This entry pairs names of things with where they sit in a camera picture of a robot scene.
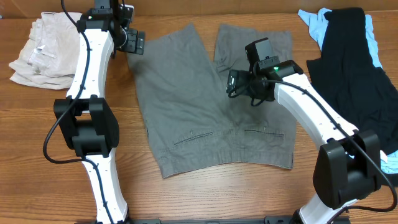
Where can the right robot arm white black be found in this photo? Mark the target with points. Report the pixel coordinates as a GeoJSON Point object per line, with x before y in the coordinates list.
{"type": "Point", "coordinates": [348, 160]}

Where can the light blue garment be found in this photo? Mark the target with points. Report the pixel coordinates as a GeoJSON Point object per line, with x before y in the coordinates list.
{"type": "Point", "coordinates": [317, 25]}

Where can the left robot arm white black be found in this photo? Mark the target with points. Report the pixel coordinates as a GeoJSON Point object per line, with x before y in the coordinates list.
{"type": "Point", "coordinates": [84, 117]}

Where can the folded beige shorts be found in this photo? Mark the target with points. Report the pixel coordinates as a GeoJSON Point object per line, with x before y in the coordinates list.
{"type": "Point", "coordinates": [49, 57]}

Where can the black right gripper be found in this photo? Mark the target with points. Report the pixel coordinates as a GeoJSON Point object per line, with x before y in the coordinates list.
{"type": "Point", "coordinates": [241, 77]}

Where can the black garment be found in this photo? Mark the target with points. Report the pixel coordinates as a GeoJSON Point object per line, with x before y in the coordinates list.
{"type": "Point", "coordinates": [346, 78]}

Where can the grey shorts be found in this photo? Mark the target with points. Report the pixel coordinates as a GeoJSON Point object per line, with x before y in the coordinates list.
{"type": "Point", "coordinates": [191, 122]}

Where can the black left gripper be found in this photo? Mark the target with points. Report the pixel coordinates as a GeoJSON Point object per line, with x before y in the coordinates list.
{"type": "Point", "coordinates": [135, 44]}

